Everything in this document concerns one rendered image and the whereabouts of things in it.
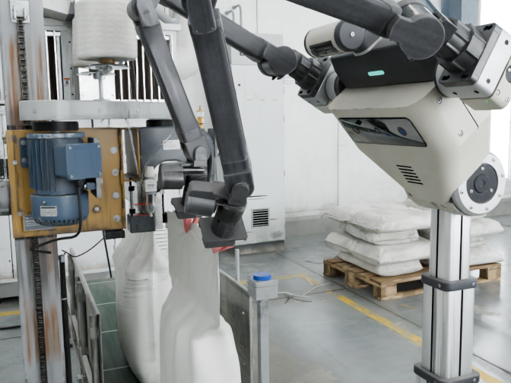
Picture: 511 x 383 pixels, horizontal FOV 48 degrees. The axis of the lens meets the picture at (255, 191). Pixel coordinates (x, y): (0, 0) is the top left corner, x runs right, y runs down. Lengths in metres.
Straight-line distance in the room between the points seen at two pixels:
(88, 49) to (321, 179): 5.25
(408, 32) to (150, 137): 1.00
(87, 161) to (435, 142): 0.86
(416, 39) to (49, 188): 1.00
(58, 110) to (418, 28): 0.93
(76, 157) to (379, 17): 0.84
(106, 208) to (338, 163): 5.14
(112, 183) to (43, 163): 0.29
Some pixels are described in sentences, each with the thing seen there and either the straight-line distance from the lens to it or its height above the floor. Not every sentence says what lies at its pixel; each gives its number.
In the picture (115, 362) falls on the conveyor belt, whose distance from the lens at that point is 2.50.
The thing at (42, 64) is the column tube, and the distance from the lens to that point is 1.84.
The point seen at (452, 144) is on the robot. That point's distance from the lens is 1.28.
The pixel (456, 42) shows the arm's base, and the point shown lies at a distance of 1.10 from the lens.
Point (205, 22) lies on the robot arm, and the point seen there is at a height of 1.52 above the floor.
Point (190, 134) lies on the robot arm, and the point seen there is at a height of 1.32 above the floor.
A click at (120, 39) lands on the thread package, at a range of 1.61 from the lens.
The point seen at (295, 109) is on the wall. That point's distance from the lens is 6.47.
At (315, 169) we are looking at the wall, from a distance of 6.61.
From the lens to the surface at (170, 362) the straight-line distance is 1.63.
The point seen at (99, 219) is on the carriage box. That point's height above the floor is 1.06.
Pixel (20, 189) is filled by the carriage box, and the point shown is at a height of 1.17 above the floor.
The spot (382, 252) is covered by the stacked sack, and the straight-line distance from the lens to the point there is 4.32.
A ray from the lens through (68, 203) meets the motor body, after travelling 1.59.
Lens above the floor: 1.37
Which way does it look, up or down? 7 degrees down
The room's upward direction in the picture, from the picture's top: 1 degrees counter-clockwise
